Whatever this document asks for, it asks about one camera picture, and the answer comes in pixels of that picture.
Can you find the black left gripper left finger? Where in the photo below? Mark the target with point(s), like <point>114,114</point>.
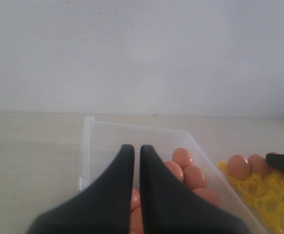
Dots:
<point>102,208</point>

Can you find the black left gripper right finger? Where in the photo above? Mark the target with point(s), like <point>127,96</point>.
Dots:
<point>169,207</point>

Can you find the yellow plastic egg tray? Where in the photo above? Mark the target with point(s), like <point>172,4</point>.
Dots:
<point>263,196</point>

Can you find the clear plastic bin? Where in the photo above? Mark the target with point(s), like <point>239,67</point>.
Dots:
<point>101,142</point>

